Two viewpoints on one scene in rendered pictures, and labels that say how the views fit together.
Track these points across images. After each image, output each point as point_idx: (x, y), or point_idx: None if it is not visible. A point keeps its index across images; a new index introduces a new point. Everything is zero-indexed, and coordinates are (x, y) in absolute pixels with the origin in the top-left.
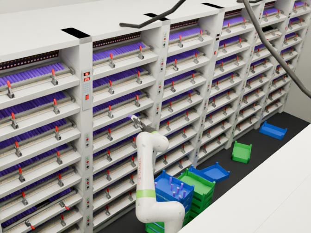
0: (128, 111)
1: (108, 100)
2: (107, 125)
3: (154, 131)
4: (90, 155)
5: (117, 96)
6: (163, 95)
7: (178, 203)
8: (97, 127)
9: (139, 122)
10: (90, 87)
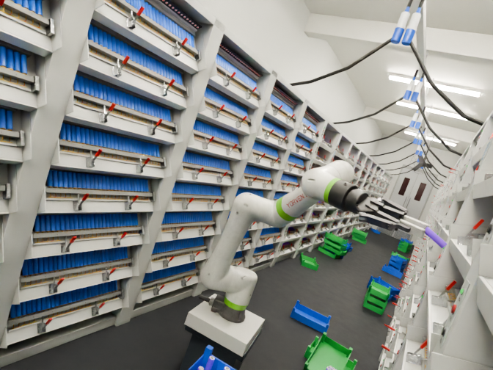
0: (462, 249)
1: (478, 194)
2: (452, 255)
3: (342, 180)
4: (424, 296)
5: (483, 191)
6: (483, 254)
7: (248, 193)
8: (450, 245)
9: (386, 198)
10: (486, 151)
